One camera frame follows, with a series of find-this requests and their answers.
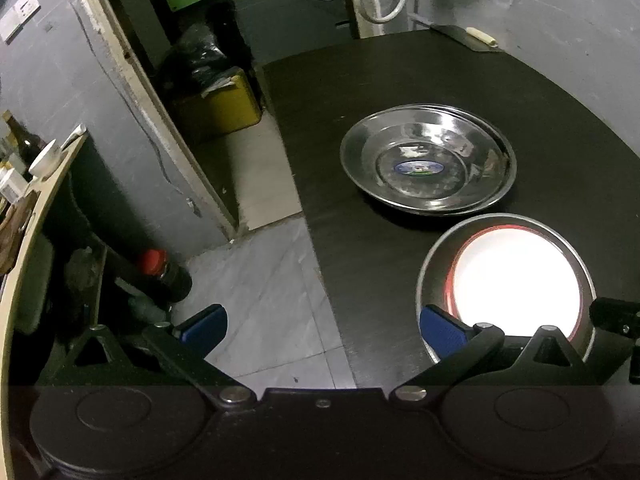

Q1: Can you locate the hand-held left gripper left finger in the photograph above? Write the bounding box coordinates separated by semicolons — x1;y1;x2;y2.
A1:
37;304;258;407

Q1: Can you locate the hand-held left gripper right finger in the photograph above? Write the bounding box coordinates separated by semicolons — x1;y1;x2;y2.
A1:
389;305;631;406

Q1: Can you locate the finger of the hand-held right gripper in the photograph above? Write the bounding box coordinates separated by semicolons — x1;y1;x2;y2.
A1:
589;296;640;346

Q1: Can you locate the large white bowl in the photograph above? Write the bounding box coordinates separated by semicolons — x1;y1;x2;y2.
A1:
446;224;587;337

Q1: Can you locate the steel bowl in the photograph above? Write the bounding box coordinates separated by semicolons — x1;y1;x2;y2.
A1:
416;214;598;367

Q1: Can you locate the steel plate with blue sticker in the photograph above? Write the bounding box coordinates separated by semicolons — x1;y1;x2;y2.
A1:
340;104;513;214

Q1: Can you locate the plain steel plate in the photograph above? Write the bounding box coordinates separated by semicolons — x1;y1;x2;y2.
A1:
425;102;518;217

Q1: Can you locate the dark bottle with red cap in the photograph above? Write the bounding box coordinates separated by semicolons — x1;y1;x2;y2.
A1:
136;248;194;304

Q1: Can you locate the wooden counter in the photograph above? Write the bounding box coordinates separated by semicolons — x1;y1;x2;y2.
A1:
0;130;92;466

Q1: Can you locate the brown cloth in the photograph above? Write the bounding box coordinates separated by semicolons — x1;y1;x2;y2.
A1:
0;194;38;273

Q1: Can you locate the yellow box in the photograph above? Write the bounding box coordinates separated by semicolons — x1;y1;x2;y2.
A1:
171;69;264;137

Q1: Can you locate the white cup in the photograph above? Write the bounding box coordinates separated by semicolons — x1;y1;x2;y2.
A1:
27;139;64;182

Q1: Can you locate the white spoon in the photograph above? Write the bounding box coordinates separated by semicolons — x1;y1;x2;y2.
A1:
59;124;87;152

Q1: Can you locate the small white jar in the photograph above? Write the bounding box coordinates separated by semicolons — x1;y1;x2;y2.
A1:
0;167;27;200

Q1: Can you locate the dark glass bottle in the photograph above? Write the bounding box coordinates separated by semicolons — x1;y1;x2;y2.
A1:
4;112;45;173

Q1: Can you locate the black garbage bag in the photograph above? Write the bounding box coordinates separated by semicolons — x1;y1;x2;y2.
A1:
160;22;239;100

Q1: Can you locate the cleaver with white handle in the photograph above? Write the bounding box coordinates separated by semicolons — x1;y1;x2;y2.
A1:
412;14;501;54

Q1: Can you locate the white wall switch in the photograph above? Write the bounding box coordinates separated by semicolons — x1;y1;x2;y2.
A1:
0;0;42;44

